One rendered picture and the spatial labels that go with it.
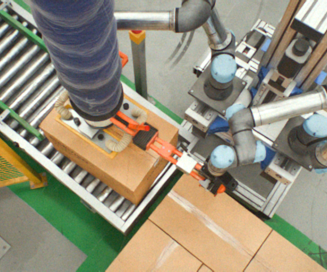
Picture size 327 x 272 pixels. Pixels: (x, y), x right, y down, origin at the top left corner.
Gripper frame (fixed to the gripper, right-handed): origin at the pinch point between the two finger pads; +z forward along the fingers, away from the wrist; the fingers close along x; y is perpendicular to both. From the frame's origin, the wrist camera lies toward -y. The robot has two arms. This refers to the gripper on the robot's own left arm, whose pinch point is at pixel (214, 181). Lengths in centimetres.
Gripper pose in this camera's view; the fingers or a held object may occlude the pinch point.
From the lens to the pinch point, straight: 181.4
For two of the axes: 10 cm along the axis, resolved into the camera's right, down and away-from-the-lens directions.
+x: -5.9, 7.6, -2.8
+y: -8.1, -5.6, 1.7
